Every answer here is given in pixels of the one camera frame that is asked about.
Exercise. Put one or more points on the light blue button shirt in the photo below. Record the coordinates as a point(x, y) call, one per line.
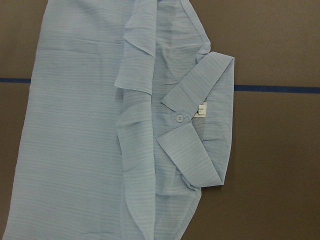
point(129, 116)

